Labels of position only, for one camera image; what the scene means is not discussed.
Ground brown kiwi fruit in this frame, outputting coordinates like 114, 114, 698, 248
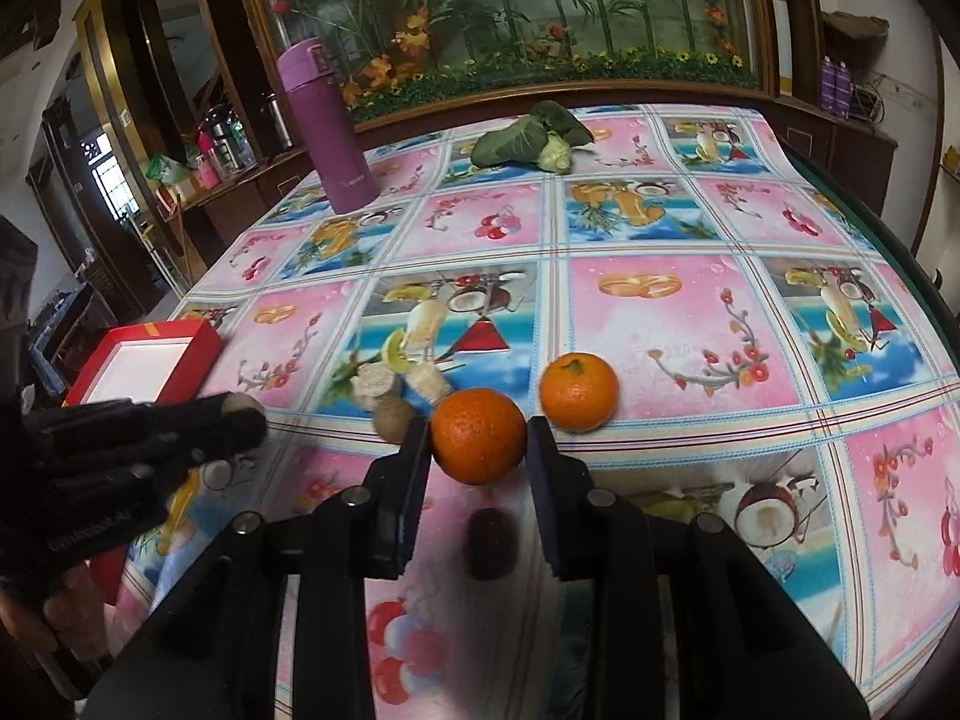
373, 395, 416, 445

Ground steel thermos on counter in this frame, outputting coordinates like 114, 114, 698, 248
263, 91, 293, 149

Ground green snack bag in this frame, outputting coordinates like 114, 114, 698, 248
146, 153, 190, 187

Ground green leafy vegetable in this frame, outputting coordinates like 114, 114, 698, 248
470, 101, 594, 174

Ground pink bottle on counter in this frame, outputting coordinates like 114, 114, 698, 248
197, 130, 221, 190

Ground orange mandarin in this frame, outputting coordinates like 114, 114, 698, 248
539, 353, 620, 434
430, 388, 526, 486

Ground red date front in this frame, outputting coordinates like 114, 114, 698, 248
464, 507, 519, 582

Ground fruit pattern tablecloth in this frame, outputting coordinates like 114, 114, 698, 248
107, 104, 958, 718

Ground purple bottles on shelf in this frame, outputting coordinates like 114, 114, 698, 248
818, 55, 854, 121

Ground purple thermos bottle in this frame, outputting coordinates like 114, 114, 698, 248
277, 37, 379, 215

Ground flower mural glass panel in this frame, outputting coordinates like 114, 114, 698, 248
262, 0, 760, 122

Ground person's left hand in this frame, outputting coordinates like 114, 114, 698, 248
2, 564, 109, 661

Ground red white shallow box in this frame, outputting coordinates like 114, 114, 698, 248
65, 319, 223, 616

